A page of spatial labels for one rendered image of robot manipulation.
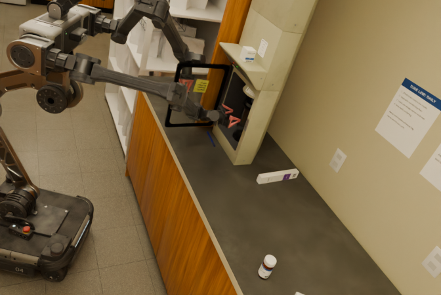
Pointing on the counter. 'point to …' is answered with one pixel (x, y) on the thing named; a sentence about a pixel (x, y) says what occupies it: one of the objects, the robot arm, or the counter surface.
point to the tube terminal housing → (279, 66)
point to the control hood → (254, 75)
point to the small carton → (247, 54)
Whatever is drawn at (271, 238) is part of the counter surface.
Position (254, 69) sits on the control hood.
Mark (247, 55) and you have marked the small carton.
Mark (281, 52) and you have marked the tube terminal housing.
